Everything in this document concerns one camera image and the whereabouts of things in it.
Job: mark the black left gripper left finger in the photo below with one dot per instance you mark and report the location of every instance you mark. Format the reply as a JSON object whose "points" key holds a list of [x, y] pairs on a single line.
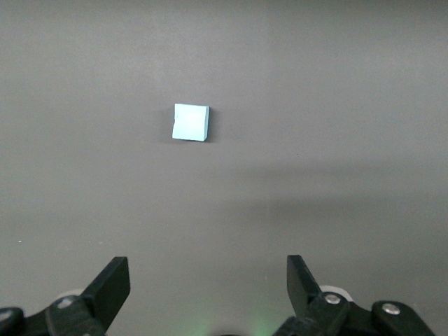
{"points": [[105, 294]]}

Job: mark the light blue foam block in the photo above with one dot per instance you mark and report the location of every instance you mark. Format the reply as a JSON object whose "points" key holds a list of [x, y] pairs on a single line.
{"points": [[190, 122]]}

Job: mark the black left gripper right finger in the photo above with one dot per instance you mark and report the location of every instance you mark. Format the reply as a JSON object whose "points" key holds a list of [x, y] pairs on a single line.
{"points": [[308, 297]]}

